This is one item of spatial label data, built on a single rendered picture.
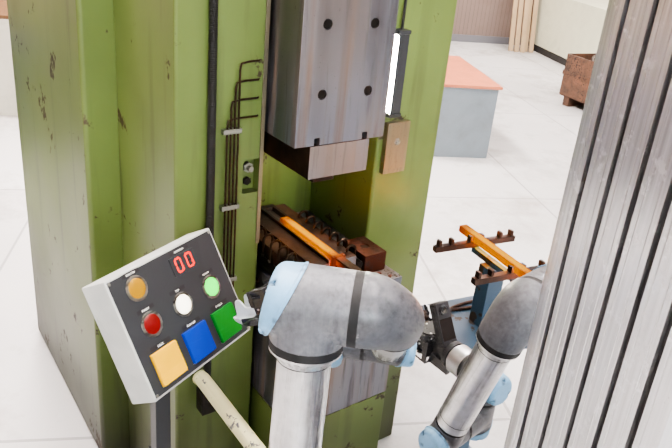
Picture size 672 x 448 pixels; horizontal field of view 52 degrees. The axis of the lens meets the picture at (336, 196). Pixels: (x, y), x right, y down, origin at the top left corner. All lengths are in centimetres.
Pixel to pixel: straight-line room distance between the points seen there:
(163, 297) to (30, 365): 181
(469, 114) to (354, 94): 426
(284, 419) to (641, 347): 59
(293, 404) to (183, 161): 90
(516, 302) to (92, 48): 138
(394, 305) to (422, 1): 129
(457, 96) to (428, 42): 383
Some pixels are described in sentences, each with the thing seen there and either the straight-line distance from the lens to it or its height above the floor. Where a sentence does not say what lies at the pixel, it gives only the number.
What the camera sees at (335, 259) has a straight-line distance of 202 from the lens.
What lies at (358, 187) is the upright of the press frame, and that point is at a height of 111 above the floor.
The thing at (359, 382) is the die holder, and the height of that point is 55.
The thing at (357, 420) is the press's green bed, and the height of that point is 39.
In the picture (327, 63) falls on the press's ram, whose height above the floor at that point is 159.
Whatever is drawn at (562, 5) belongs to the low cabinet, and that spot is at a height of 84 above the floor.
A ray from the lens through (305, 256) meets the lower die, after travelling 206.
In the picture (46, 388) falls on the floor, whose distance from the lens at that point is 322.
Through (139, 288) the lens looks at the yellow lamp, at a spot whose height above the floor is 116.
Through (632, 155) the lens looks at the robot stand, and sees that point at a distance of 71.
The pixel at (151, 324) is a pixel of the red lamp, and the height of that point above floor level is 109.
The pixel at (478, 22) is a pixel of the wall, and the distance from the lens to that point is 1227.
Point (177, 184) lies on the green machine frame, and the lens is 184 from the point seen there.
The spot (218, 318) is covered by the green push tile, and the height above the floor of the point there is 103.
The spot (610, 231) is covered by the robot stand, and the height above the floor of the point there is 169.
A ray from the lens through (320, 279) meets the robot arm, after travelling 101.
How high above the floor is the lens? 196
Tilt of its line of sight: 23 degrees down
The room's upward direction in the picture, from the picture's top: 5 degrees clockwise
